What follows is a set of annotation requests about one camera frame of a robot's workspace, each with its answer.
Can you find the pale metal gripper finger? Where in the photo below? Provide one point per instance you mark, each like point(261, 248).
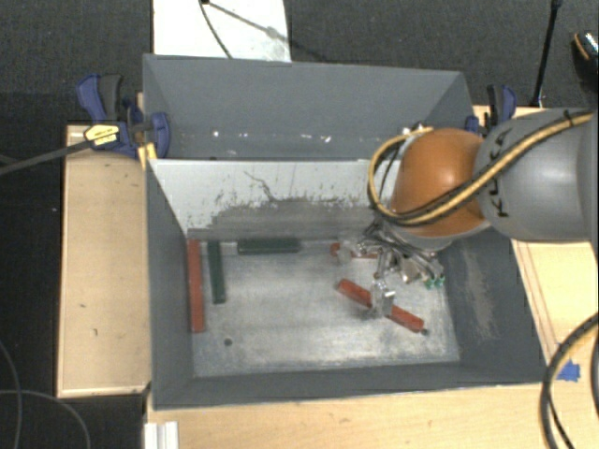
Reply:
point(347, 251)
point(382, 298)

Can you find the red-brown flat block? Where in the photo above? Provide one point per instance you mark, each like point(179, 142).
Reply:
point(356, 291)
point(196, 288)

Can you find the dark green flat block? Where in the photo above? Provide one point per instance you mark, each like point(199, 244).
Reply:
point(216, 274)
point(267, 246)

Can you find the grey metal bin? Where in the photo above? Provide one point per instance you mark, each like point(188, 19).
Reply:
point(290, 110)

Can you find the pale wood flat board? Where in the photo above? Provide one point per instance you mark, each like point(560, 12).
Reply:
point(103, 260)

